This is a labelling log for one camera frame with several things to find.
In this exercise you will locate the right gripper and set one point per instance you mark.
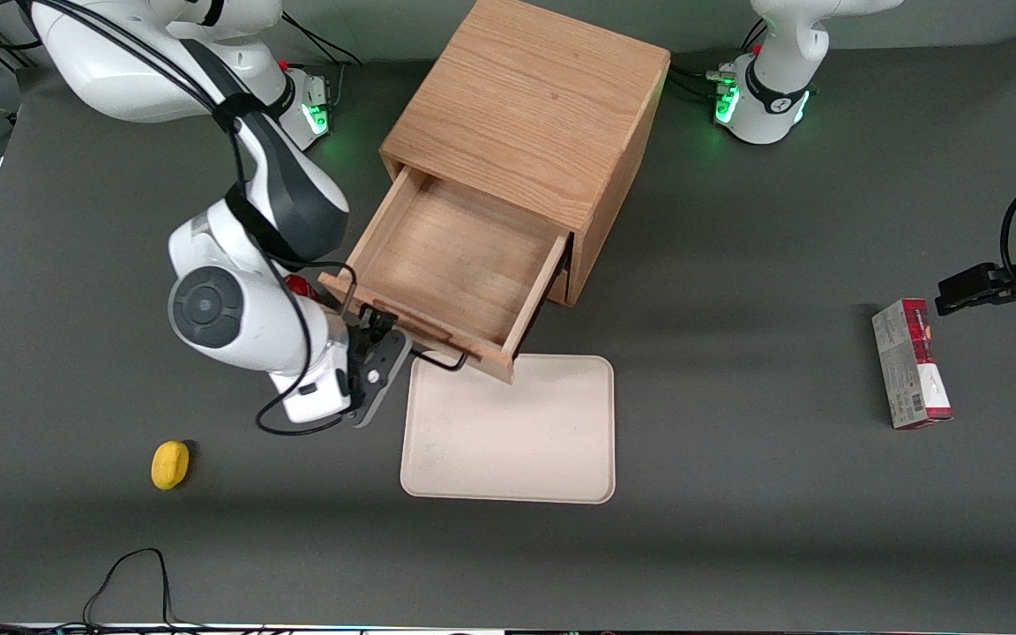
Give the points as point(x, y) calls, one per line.
point(367, 330)

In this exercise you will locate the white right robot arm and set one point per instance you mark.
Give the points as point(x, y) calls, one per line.
point(243, 317)

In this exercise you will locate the wooden oak drawer cabinet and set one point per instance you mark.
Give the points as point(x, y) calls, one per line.
point(543, 97)

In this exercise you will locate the red cola bottle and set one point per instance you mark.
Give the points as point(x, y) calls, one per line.
point(299, 284)

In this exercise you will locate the red and grey carton box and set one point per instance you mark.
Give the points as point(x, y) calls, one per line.
point(909, 366)

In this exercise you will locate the beige plastic tray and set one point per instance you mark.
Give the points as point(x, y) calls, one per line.
point(508, 432)

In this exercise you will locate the yellow lemon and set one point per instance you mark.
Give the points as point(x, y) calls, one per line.
point(169, 465)

